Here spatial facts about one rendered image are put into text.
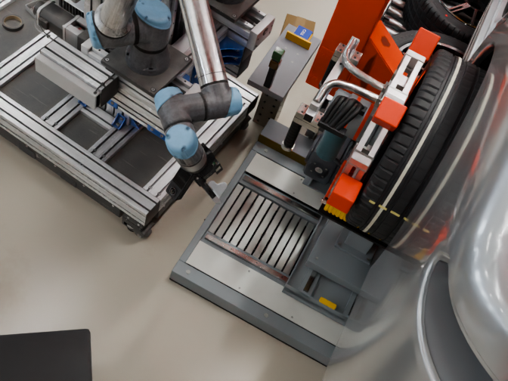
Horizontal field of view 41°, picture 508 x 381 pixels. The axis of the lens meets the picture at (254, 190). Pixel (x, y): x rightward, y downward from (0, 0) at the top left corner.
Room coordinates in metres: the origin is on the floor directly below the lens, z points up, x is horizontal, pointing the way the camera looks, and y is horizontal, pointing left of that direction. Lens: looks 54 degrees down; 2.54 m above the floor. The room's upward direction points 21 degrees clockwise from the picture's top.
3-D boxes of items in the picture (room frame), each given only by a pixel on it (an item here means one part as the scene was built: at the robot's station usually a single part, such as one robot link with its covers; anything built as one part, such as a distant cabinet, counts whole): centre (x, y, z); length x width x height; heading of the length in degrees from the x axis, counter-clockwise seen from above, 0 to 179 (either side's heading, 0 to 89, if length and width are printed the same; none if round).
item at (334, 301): (1.58, -0.47, 0.13); 0.50 x 0.36 x 0.10; 171
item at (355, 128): (1.67, -0.24, 0.85); 0.21 x 0.14 x 0.14; 81
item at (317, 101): (1.58, -0.17, 1.03); 0.19 x 0.18 x 0.11; 81
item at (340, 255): (1.63, -0.48, 0.32); 0.40 x 0.30 x 0.28; 171
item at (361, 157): (1.66, -0.31, 0.85); 0.54 x 0.07 x 0.54; 171
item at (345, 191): (1.35, -0.27, 0.85); 0.09 x 0.08 x 0.07; 171
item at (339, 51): (1.86, -0.13, 0.93); 0.09 x 0.05 x 0.05; 81
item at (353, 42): (1.78, -0.20, 1.03); 0.19 x 0.18 x 0.11; 81
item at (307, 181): (1.90, -0.37, 0.26); 0.42 x 0.18 x 0.35; 81
